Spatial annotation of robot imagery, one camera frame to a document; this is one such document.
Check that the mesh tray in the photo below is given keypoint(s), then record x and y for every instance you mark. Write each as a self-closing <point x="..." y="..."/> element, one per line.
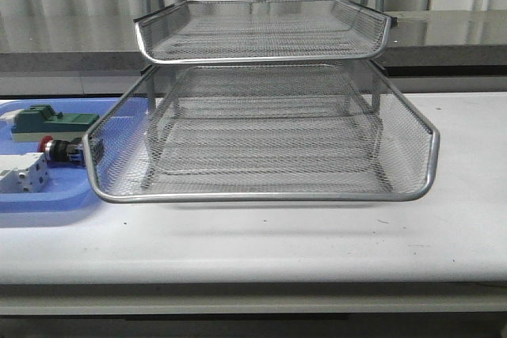
<point x="408" y="149"/>
<point x="309" y="143"/>
<point x="249" y="31"/>

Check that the red emergency push button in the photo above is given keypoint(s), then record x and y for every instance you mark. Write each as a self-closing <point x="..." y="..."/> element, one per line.
<point x="64" y="151"/>

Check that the blue plastic tray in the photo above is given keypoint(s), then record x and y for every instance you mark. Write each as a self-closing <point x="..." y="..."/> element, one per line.
<point x="59" y="179"/>

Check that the grey stone counter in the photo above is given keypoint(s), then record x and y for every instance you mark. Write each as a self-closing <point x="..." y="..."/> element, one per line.
<point x="75" y="56"/>

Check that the green terminal block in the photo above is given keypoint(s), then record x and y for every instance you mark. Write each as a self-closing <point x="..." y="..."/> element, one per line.
<point x="33" y="123"/>

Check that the white circuit breaker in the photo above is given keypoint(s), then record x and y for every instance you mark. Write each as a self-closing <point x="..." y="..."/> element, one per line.
<point x="23" y="173"/>

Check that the grey metal rack frame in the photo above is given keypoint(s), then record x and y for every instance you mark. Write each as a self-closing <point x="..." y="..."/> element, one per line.
<point x="258" y="95"/>

